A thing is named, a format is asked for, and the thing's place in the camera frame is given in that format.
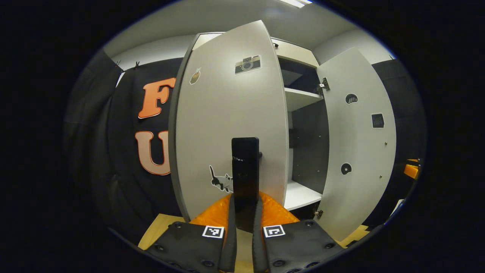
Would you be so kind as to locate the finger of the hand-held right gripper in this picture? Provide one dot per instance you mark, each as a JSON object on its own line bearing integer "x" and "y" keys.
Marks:
{"x": 411, "y": 171}

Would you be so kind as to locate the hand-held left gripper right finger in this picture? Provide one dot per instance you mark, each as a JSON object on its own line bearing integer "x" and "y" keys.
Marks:
{"x": 257, "y": 242}

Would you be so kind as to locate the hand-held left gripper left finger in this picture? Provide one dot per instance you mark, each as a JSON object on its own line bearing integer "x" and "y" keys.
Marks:
{"x": 231, "y": 242}

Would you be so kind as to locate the shoe cabinet door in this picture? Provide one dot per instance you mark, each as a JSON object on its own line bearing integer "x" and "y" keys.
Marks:
{"x": 227, "y": 113}
{"x": 356, "y": 144}

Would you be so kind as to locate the grey double-door shoe cabinet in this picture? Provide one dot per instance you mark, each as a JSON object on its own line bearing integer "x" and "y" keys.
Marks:
{"x": 308, "y": 144}

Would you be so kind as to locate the white cabinet shelf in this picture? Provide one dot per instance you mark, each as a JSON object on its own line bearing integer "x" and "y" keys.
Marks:
{"x": 301, "y": 195}
{"x": 301, "y": 98}

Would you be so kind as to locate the metal door hinge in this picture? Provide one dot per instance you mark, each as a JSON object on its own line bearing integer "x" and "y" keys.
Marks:
{"x": 318, "y": 214}
{"x": 324, "y": 86}

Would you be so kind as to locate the black backdrop cloth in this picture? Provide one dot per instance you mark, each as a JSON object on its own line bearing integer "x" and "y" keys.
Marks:
{"x": 113, "y": 151}

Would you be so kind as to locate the ceiling light panel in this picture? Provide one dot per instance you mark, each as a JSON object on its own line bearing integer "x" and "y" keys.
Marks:
{"x": 295, "y": 2}

